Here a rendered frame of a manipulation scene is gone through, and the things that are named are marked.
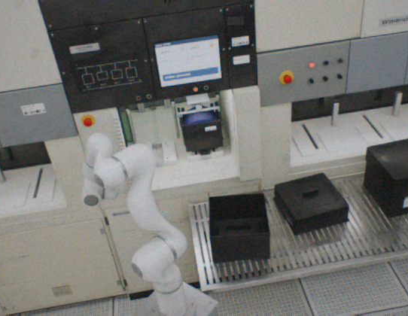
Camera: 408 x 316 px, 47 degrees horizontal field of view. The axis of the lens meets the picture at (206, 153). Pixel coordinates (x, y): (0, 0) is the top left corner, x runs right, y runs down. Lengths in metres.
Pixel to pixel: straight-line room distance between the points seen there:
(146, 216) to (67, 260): 1.25
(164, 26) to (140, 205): 0.81
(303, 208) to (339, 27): 0.87
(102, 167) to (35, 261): 1.40
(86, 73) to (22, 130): 0.42
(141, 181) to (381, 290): 1.93
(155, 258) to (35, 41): 1.03
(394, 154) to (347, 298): 1.03
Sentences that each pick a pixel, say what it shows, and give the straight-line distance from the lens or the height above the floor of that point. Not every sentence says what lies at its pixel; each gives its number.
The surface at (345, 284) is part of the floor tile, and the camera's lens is 3.18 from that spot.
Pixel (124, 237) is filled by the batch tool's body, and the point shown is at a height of 0.56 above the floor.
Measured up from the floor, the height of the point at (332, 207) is 0.86.
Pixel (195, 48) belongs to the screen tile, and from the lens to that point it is 2.13.
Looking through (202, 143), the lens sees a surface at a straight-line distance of 2.62.
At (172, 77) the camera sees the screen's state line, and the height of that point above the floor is 1.51.
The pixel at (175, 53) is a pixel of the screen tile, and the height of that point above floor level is 1.62.
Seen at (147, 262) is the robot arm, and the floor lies 1.17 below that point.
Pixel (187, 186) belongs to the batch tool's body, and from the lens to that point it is 2.54.
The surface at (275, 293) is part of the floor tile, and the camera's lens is 3.10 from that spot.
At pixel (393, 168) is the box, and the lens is 2.42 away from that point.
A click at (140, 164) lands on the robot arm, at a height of 1.51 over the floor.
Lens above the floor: 2.47
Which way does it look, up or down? 36 degrees down
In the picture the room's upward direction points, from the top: 7 degrees counter-clockwise
